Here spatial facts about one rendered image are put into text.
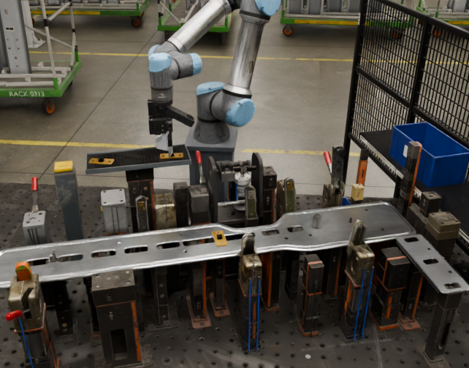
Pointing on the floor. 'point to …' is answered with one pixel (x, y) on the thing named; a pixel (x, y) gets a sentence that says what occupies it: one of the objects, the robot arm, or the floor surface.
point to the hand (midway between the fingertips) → (171, 151)
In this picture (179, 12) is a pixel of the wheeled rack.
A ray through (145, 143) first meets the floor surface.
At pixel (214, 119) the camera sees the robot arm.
